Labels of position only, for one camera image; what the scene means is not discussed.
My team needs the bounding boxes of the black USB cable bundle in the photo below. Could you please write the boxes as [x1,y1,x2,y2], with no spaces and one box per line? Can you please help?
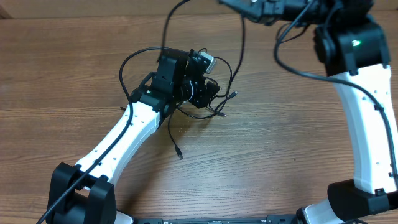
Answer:
[158,0,246,161]

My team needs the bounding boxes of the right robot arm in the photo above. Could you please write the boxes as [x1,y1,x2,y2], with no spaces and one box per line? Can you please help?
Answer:
[225,1,397,223]

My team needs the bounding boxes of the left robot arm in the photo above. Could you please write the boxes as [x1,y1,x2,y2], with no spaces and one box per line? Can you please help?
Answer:
[39,47,220,224]

